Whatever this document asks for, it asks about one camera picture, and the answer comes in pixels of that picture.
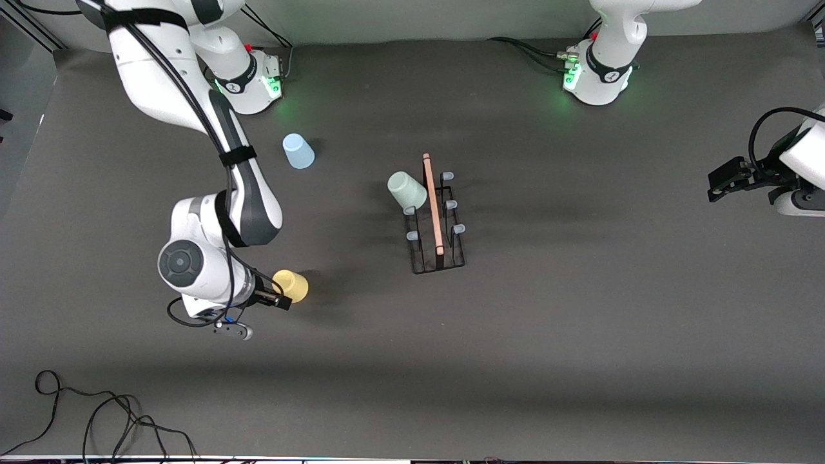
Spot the black arm base cable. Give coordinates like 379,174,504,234
240,21,287,47
512,41,574,73
245,5,295,81
487,36,576,60

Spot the dark grey table mat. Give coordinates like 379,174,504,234
0,26,825,461

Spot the pale green plastic cup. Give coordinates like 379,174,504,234
387,171,428,211

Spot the black wire cup holder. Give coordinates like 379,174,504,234
403,153,467,276

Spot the thin black loose cable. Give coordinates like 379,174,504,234
0,370,197,464

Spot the yellow plastic cup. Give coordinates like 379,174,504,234
272,269,309,304

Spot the pale blue plastic cup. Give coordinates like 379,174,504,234
282,133,316,170

